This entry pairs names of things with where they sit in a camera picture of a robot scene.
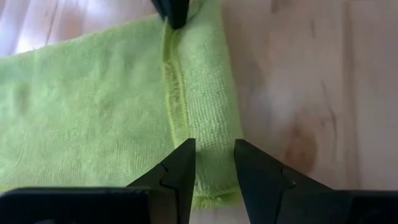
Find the lime yellow-green microfiber towel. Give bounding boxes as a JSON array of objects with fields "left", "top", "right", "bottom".
[{"left": 0, "top": 0, "right": 244, "bottom": 210}]

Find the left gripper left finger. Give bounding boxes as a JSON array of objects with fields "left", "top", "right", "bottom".
[{"left": 0, "top": 138, "right": 197, "bottom": 224}]

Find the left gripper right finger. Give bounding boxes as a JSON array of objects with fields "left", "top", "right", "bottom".
[{"left": 233, "top": 139, "right": 398, "bottom": 224}]

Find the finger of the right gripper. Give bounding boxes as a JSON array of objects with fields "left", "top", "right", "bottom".
[{"left": 150, "top": 0, "right": 190, "bottom": 30}]

